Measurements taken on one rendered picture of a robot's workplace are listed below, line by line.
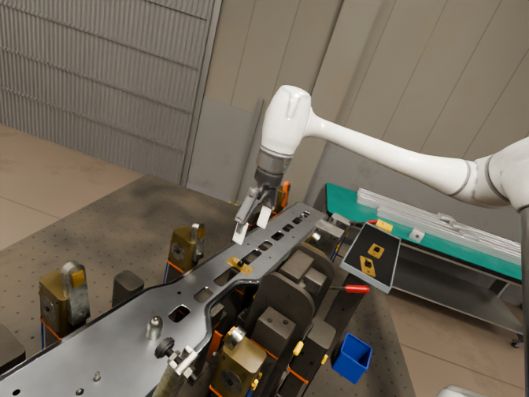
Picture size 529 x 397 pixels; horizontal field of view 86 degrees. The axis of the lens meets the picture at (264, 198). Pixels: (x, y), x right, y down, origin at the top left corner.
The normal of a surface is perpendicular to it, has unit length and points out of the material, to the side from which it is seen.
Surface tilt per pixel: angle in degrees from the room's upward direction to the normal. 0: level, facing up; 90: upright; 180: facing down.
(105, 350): 0
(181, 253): 90
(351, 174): 90
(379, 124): 90
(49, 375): 0
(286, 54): 90
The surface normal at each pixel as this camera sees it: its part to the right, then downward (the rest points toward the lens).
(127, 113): -0.18, 0.36
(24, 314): 0.29, -0.87
